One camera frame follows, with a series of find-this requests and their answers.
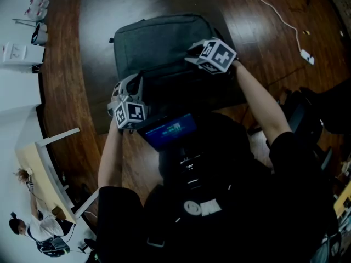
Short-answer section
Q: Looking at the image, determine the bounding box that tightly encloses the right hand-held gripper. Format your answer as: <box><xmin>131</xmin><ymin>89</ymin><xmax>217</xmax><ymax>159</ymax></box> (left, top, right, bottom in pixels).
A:
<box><xmin>184</xmin><ymin>36</ymin><xmax>238</xmax><ymax>75</ymax></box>

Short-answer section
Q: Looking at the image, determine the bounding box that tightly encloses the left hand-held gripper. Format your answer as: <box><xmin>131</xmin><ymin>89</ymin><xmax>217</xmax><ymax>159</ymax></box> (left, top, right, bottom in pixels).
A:
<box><xmin>106</xmin><ymin>72</ymin><xmax>150</xmax><ymax>131</ymax></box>

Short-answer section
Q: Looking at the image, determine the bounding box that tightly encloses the grey backpack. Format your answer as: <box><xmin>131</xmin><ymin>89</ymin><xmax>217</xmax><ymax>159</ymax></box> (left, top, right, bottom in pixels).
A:
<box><xmin>109</xmin><ymin>13</ymin><xmax>247</xmax><ymax>108</ymax></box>

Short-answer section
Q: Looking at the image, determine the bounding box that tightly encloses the person's left forearm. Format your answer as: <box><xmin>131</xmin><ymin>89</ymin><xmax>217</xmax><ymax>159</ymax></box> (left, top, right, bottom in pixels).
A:
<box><xmin>98</xmin><ymin>118</ymin><xmax>124</xmax><ymax>188</ymax></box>

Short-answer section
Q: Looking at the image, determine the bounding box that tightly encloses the person's right forearm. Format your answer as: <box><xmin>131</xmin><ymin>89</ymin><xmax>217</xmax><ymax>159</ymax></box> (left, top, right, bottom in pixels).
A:
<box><xmin>233</xmin><ymin>60</ymin><xmax>293</xmax><ymax>147</ymax></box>

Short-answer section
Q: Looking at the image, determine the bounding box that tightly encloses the chest-mounted tablet screen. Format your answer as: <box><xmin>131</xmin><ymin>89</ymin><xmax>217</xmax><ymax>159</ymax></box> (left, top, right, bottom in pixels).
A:
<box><xmin>137</xmin><ymin>113</ymin><xmax>200</xmax><ymax>151</ymax></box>

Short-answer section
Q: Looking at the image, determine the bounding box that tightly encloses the white power strip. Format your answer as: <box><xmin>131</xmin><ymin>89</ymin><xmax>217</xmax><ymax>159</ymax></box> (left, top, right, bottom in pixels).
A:
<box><xmin>299</xmin><ymin>49</ymin><xmax>315</xmax><ymax>65</ymax></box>

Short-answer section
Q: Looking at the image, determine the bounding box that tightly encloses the white waste bin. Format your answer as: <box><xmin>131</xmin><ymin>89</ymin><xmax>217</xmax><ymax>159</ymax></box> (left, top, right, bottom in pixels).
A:
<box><xmin>31</xmin><ymin>22</ymin><xmax>49</xmax><ymax>45</ymax></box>

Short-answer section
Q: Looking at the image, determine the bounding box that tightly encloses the white water dispenser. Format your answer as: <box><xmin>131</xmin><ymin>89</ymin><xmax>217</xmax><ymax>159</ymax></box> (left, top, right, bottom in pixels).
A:
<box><xmin>2</xmin><ymin>42</ymin><xmax>46</xmax><ymax>67</ymax></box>

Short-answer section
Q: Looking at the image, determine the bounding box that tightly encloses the light wooden white-legged table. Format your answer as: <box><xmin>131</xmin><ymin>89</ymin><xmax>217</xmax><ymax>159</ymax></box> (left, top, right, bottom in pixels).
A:
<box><xmin>15</xmin><ymin>127</ymin><xmax>99</xmax><ymax>224</ymax></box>

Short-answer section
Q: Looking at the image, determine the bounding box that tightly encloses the thin metal pole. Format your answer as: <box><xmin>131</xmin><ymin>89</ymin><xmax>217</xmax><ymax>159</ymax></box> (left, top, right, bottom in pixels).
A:
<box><xmin>12</xmin><ymin>18</ymin><xmax>38</xmax><ymax>27</ymax></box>

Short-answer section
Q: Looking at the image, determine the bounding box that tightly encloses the black fabric heap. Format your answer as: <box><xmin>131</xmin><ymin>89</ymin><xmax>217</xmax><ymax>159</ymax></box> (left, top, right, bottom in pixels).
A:
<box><xmin>300</xmin><ymin>77</ymin><xmax>351</xmax><ymax>135</ymax></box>

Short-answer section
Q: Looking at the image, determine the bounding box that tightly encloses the brown dried plant pot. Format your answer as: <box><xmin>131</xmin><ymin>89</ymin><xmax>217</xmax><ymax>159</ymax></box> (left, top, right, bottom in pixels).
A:
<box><xmin>13</xmin><ymin>167</ymin><xmax>34</xmax><ymax>185</ymax></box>

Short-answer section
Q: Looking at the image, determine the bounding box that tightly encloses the small brown box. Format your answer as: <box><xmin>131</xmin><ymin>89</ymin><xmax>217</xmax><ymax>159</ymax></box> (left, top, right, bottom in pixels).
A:
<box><xmin>51</xmin><ymin>206</ymin><xmax>68</xmax><ymax>221</ymax></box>

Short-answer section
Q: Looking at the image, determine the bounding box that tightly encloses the person's black t-shirt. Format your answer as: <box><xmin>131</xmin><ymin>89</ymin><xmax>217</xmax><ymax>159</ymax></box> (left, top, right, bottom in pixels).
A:
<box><xmin>94</xmin><ymin>112</ymin><xmax>341</xmax><ymax>263</ymax></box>

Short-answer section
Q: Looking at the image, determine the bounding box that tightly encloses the long white power cable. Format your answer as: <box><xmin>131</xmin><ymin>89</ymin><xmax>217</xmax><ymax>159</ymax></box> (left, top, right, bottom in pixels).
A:
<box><xmin>231</xmin><ymin>0</ymin><xmax>302</xmax><ymax>52</ymax></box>

